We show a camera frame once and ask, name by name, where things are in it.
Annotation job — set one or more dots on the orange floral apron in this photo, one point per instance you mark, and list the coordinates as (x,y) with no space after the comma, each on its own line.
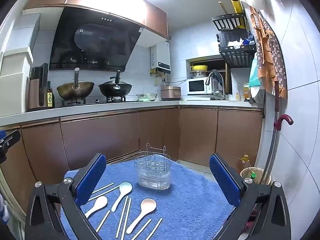
(270,60)

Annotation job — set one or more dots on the kitchen faucet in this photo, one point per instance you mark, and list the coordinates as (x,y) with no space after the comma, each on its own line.
(217,86)

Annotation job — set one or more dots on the blue towel mat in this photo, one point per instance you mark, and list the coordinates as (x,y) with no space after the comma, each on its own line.
(192,208)

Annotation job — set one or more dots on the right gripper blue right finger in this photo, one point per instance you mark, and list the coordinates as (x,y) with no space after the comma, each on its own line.
(261,208)

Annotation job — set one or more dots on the steel bowl on counter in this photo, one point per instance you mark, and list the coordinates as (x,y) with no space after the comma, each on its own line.
(148,97)

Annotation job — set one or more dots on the yellow roll on rack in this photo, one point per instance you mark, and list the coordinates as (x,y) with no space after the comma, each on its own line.
(238,9)

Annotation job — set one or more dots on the bronze wok with handle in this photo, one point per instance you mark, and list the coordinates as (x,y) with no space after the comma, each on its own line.
(76,89)

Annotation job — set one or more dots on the wire utensil holder clear base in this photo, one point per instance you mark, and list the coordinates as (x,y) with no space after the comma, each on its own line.
(153,168)

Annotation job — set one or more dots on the yellow cooking oil bottle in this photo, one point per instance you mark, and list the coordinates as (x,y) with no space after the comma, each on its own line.
(244,162)

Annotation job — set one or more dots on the light blue ceramic spoon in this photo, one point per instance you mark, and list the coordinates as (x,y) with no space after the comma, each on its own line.
(124,189)

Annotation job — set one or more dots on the white ceramic spoon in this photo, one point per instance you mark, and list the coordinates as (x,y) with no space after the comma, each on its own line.
(99,204)

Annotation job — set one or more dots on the brown lower cabinets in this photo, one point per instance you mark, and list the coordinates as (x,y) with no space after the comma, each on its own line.
(58,140)

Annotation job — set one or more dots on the black range hood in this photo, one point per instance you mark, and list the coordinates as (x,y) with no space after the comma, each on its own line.
(91,40)

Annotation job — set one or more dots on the yellow pot in niche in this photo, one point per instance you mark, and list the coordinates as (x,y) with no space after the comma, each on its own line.
(199,67)

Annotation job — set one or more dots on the pink ceramic spoon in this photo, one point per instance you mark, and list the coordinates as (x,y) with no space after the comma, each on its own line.
(147,206)

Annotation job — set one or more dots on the brown thermos kettle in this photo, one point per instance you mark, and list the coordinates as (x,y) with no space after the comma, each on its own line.
(37,95)

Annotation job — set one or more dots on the oil bottle dark glass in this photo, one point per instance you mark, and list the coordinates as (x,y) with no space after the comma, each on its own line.
(50,95)

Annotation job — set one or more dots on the black wok with lid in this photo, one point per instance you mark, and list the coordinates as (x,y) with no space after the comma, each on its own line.
(115,87)

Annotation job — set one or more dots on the white water heater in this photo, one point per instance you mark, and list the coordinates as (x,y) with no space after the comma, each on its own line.
(160,57)

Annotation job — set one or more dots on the white microwave oven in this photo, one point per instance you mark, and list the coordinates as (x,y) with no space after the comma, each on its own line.
(197,86)

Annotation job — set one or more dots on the wooden chopstick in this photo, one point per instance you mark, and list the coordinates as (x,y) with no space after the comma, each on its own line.
(125,221)
(103,220)
(104,193)
(154,229)
(142,228)
(102,188)
(121,217)

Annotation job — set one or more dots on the teal hanging cloth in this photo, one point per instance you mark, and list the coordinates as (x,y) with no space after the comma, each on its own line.
(253,77)

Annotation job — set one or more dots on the brown rice cooker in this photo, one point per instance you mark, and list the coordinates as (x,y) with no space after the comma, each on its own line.
(170,93)

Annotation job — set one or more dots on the gas stove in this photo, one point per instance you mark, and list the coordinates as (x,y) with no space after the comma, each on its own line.
(90,100)

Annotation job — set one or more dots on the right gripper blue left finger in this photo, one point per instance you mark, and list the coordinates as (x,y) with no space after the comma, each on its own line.
(43,220)

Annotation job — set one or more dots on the mop metal pole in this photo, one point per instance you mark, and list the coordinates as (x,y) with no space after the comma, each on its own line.
(272,150)

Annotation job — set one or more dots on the yellow detergent bottle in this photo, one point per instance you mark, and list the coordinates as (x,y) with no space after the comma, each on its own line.
(247,93)

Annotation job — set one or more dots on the black wall dish rack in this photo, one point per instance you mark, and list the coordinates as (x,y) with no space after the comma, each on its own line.
(236,44)

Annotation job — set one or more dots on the woven waste basket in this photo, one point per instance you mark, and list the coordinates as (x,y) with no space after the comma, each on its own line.
(254,173)

